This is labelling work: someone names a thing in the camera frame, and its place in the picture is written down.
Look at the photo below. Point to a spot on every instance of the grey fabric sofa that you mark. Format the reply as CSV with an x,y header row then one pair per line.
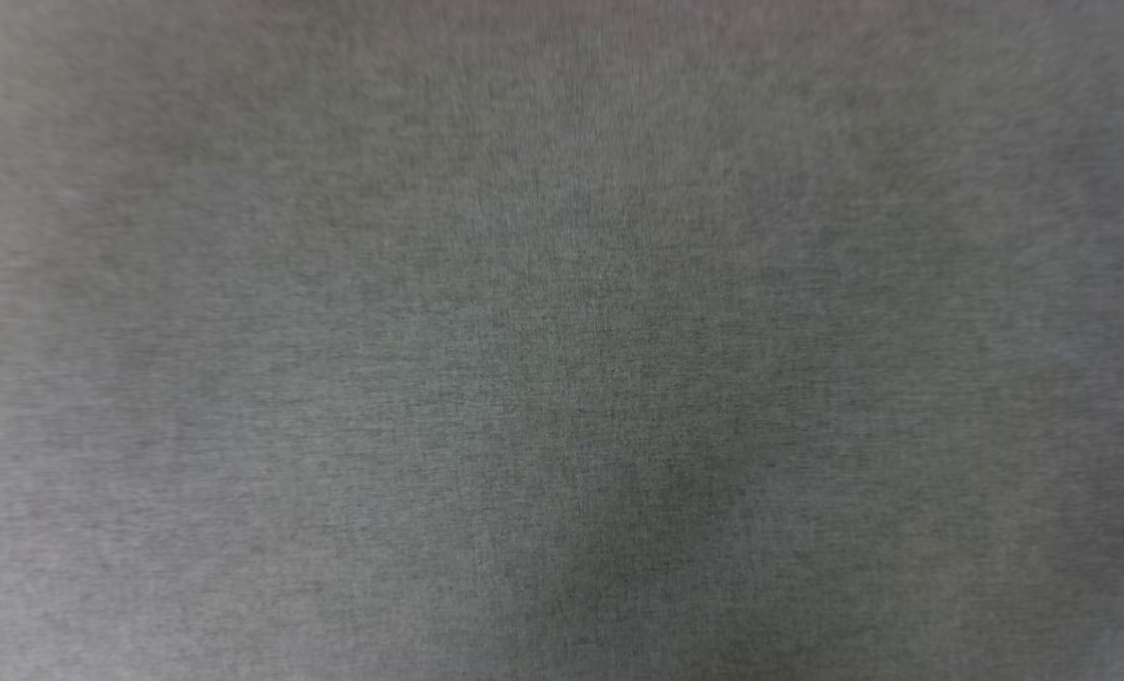
x,y
562,340

